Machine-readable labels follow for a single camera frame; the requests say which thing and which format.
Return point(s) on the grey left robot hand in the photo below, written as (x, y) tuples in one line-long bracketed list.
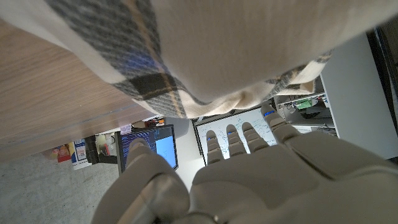
[(280, 186)]

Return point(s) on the beige plaid scarf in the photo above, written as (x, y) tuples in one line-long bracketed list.
[(217, 46)]

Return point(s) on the whiteboard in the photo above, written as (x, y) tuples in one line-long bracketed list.
[(224, 124)]

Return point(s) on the white shelf unit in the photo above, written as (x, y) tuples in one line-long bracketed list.
[(357, 109)]

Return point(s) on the black computer monitor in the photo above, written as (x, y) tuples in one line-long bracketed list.
[(164, 146)]

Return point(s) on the white wipes canister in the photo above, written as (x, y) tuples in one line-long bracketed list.
[(81, 154)]

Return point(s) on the red cup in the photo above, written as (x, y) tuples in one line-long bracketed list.
[(63, 154)]

